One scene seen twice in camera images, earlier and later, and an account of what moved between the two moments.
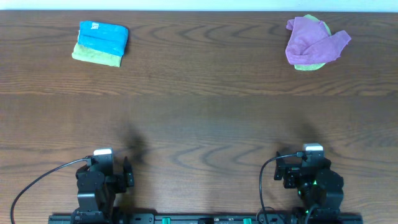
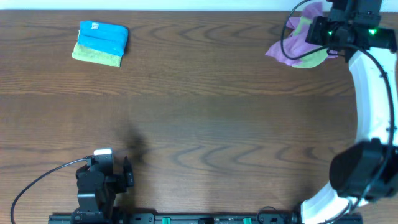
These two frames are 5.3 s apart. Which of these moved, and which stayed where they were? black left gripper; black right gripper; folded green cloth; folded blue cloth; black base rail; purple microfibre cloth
Moved: purple microfibre cloth; black right gripper
Stayed: black base rail; folded green cloth; folded blue cloth; black left gripper
